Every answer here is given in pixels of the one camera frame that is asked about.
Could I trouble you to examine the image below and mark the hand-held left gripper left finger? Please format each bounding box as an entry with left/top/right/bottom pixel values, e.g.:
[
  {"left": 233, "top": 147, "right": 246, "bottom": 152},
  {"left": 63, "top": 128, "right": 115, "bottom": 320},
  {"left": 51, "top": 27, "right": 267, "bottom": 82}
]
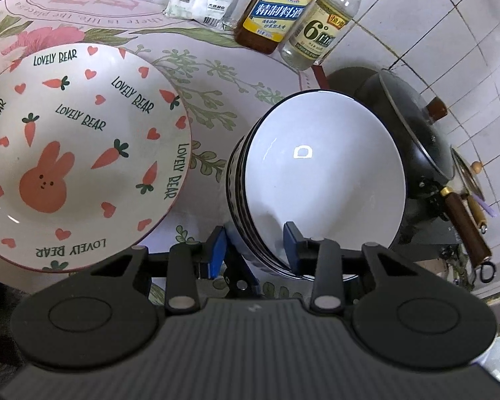
[{"left": 91, "top": 226, "right": 228, "bottom": 315}]

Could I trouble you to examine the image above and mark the floral tablecloth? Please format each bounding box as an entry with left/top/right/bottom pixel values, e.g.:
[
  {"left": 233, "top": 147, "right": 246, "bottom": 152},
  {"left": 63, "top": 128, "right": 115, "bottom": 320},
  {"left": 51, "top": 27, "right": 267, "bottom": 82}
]
[{"left": 0, "top": 0, "right": 330, "bottom": 301}]

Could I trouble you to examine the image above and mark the small glass lid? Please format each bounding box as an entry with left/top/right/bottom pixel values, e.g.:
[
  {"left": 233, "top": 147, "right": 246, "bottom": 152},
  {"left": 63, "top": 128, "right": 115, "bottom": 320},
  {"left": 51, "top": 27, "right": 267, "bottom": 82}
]
[{"left": 450, "top": 146, "right": 489, "bottom": 207}]

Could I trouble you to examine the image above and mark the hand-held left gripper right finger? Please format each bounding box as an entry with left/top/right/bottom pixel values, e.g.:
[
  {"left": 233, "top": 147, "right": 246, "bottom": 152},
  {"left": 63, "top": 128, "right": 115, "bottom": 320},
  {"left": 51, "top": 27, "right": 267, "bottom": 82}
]
[{"left": 283, "top": 222, "right": 413, "bottom": 315}]

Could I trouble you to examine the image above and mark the gas stove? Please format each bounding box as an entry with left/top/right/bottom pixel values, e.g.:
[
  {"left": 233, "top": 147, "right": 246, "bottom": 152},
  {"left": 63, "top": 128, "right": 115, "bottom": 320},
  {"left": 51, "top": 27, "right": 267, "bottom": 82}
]
[{"left": 394, "top": 198, "right": 469, "bottom": 259}]

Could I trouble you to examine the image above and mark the wooden handled utensil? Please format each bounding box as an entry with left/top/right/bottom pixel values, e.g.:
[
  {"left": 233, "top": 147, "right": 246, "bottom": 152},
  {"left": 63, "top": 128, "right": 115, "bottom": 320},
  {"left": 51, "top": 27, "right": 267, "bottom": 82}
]
[{"left": 467, "top": 195, "right": 489, "bottom": 234}]

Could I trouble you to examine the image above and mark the white rabbit and carrot plate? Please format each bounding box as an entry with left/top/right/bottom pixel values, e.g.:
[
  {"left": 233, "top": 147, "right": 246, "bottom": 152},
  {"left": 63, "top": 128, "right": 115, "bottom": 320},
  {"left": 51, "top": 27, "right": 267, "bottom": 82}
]
[{"left": 0, "top": 42, "right": 192, "bottom": 273}]

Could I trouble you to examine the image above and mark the clear vinegar bottle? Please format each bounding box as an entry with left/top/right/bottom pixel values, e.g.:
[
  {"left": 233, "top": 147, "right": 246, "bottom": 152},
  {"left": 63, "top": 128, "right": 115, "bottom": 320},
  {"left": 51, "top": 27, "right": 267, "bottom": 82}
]
[{"left": 279, "top": 0, "right": 382, "bottom": 71}]

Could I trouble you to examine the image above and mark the yellow label cooking wine bottle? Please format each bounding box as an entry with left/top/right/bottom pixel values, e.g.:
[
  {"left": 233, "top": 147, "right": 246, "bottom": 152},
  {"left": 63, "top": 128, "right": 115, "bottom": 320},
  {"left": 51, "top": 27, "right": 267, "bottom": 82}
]
[{"left": 234, "top": 0, "right": 332, "bottom": 55}]

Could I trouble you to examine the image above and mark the pink rimmed plate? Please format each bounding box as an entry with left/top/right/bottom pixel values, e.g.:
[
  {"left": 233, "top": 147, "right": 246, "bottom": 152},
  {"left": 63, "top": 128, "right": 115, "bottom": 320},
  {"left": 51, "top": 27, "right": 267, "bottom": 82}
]
[{"left": 0, "top": 200, "right": 184, "bottom": 275}]

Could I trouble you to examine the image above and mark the black wok with wooden handle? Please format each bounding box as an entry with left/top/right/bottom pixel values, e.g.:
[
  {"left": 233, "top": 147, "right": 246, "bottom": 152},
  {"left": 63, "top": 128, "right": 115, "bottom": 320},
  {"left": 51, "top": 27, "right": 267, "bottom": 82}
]
[{"left": 352, "top": 69, "right": 497, "bottom": 285}]

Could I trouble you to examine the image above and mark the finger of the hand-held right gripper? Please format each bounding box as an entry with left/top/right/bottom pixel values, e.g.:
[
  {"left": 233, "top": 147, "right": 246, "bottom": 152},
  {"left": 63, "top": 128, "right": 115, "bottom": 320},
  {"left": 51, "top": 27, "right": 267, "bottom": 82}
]
[{"left": 223, "top": 248, "right": 261, "bottom": 296}]

